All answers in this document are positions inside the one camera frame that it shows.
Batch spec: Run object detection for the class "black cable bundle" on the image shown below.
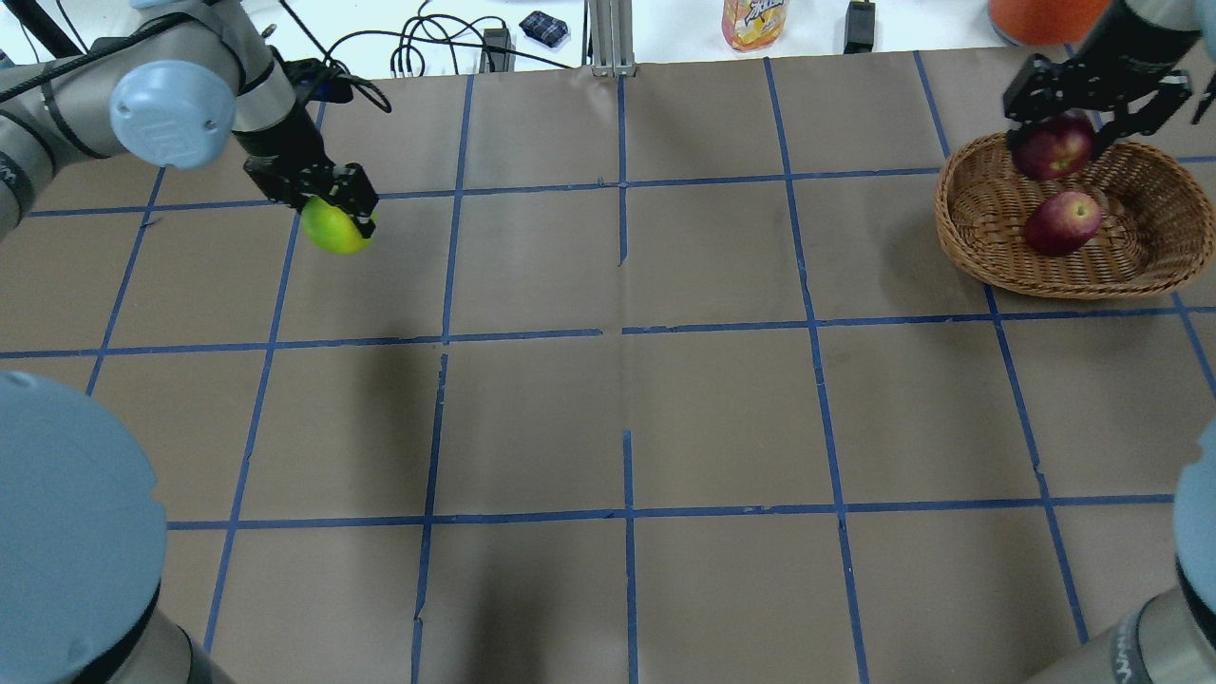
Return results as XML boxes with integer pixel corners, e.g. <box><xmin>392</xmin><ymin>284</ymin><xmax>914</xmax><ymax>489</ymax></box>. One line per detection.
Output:
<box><xmin>275</xmin><ymin>0</ymin><xmax>580</xmax><ymax>113</ymax></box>

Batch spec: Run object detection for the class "red yellow apple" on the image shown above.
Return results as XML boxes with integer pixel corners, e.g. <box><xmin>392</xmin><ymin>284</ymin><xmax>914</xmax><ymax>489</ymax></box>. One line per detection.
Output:
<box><xmin>1021</xmin><ymin>190</ymin><xmax>1104</xmax><ymax>258</ymax></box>

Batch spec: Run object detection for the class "dark blue pouch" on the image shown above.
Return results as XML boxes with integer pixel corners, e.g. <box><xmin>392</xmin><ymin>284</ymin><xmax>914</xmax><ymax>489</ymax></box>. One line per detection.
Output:
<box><xmin>518</xmin><ymin>11</ymin><xmax>570</xmax><ymax>47</ymax></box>

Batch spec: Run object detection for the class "wicker basket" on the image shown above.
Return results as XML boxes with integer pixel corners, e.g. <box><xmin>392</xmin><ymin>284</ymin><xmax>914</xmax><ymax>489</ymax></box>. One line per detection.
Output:
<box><xmin>935</xmin><ymin>135</ymin><xmax>1214</xmax><ymax>299</ymax></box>

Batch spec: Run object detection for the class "black power adapter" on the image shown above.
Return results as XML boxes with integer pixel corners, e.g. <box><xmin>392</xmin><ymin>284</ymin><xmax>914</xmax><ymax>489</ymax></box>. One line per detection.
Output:
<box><xmin>478</xmin><ymin>27</ymin><xmax>514</xmax><ymax>73</ymax></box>

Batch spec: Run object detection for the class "black adapter right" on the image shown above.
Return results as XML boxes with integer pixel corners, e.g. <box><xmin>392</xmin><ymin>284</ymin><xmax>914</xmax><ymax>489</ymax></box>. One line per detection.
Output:
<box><xmin>841</xmin><ymin>0</ymin><xmax>877</xmax><ymax>55</ymax></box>

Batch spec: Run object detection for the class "orange round object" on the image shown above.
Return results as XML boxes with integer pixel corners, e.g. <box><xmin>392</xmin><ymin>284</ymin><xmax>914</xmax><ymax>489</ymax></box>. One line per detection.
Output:
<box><xmin>986</xmin><ymin>1</ymin><xmax>1111</xmax><ymax>45</ymax></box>

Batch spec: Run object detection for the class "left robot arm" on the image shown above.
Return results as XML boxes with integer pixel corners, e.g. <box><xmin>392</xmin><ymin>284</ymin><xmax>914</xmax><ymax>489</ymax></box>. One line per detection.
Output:
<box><xmin>2</xmin><ymin>1</ymin><xmax>378</xmax><ymax>683</ymax></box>

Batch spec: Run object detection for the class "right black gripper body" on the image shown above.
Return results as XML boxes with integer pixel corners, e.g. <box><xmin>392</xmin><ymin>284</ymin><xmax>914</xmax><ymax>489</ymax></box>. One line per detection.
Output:
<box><xmin>1063</xmin><ymin>5</ymin><xmax>1200</xmax><ymax>111</ymax></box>

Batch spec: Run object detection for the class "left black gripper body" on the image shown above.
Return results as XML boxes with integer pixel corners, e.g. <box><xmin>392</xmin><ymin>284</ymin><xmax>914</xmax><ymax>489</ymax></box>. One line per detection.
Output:
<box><xmin>233</xmin><ymin>103</ymin><xmax>351</xmax><ymax>211</ymax></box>

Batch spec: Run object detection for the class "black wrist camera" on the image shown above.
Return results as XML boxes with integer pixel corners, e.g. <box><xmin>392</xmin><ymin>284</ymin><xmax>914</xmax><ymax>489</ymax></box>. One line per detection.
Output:
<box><xmin>282</xmin><ymin>58</ymin><xmax>353</xmax><ymax>105</ymax></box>

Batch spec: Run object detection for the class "green apple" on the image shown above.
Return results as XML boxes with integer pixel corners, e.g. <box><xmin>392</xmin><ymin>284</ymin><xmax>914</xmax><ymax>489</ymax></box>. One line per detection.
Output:
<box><xmin>299</xmin><ymin>198</ymin><xmax>372</xmax><ymax>256</ymax></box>

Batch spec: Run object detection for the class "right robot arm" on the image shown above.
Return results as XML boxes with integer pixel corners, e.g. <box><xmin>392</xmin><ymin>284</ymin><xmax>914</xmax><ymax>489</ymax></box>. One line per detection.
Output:
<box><xmin>1004</xmin><ymin>1</ymin><xmax>1215</xmax><ymax>683</ymax></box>

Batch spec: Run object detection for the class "aluminium frame post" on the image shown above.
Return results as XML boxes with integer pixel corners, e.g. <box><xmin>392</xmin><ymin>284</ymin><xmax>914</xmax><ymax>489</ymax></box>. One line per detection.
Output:
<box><xmin>582</xmin><ymin>0</ymin><xmax>637</xmax><ymax>78</ymax></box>

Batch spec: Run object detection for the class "orange juice bottle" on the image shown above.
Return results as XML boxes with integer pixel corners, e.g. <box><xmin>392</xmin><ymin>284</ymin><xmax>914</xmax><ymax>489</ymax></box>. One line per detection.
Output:
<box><xmin>720</xmin><ymin>0</ymin><xmax>789</xmax><ymax>52</ymax></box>

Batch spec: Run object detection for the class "dark red apple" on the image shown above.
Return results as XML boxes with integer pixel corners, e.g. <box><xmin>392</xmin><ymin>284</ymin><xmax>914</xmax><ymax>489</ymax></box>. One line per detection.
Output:
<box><xmin>1007</xmin><ymin>112</ymin><xmax>1097</xmax><ymax>181</ymax></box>

